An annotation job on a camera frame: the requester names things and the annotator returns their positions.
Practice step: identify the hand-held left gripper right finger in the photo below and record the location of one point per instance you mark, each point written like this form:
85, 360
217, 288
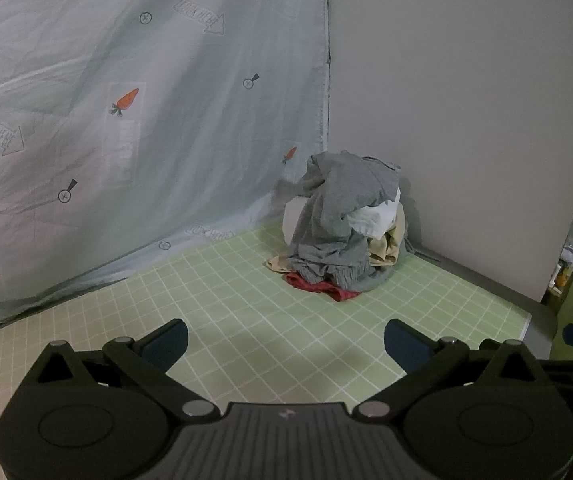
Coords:
407, 347

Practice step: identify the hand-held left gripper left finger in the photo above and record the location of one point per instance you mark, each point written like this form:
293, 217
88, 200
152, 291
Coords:
166, 344

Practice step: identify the grey garment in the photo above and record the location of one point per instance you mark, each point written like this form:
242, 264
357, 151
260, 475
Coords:
336, 190

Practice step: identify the green checked mat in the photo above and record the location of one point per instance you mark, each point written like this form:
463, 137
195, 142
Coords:
246, 320

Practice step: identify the beige garment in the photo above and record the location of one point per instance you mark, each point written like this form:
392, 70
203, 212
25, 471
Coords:
389, 250

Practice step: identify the red garment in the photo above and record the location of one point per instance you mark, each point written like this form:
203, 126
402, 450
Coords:
316, 286

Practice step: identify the white garment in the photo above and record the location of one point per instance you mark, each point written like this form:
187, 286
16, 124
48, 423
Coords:
374, 215

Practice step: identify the carrot print light blue sheet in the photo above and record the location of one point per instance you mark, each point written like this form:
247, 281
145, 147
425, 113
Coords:
116, 160

